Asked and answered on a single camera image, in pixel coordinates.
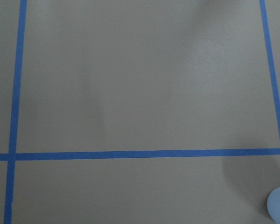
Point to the blue tape strip crosswise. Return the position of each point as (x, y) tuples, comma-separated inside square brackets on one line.
[(138, 154)]

